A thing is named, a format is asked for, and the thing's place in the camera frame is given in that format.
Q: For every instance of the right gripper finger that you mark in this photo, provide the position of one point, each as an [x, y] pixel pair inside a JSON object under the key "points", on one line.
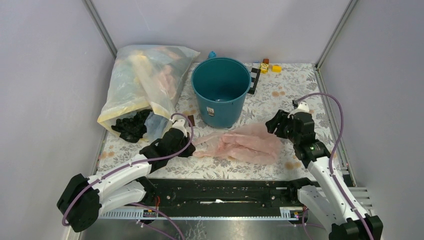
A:
{"points": [[281, 115], [274, 127]]}

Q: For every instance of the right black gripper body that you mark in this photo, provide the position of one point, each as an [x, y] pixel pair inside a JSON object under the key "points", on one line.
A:
{"points": [[288, 127]]}

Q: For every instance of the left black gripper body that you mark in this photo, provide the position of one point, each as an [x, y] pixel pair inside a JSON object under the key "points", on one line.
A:
{"points": [[184, 143]]}

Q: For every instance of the pink plastic trash bag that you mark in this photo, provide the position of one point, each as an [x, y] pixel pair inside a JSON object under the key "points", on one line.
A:
{"points": [[251, 143]]}

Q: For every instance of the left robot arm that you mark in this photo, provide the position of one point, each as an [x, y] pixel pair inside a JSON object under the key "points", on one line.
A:
{"points": [[86, 198]]}

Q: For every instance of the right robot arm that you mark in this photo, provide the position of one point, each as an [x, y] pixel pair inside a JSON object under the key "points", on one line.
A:
{"points": [[339, 212]]}

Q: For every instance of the black plastic trash bag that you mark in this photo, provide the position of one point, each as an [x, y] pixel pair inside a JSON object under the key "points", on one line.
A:
{"points": [[132, 129]]}

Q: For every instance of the teal plastic trash bin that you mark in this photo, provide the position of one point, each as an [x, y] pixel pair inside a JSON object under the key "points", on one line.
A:
{"points": [[220, 85]]}

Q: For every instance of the large clear bag of bags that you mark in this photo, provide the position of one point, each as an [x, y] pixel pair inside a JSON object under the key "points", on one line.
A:
{"points": [[146, 77]]}

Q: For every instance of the blue object behind bin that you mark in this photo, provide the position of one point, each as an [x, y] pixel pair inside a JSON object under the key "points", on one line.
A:
{"points": [[212, 55]]}

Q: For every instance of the small brown wooden block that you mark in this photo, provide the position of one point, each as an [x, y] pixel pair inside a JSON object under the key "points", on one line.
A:
{"points": [[192, 120]]}

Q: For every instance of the yellow cube block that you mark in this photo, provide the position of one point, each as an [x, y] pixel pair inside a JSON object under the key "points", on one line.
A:
{"points": [[276, 68]]}

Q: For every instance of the black white checkered board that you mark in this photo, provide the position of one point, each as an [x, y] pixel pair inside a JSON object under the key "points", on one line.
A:
{"points": [[255, 76]]}

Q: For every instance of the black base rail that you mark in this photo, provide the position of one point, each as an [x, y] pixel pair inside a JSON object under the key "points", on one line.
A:
{"points": [[162, 192]]}

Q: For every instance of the slotted cable duct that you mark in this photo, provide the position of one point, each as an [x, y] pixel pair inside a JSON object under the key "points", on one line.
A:
{"points": [[206, 212]]}

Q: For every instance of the right aluminium frame post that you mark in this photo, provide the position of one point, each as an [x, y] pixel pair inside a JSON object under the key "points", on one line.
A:
{"points": [[341, 23]]}

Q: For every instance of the aluminium frame post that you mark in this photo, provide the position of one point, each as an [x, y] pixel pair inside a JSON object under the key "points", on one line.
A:
{"points": [[101, 27], [341, 23]]}

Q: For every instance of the left aluminium frame post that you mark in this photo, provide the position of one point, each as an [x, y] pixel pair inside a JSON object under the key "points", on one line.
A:
{"points": [[101, 27]]}

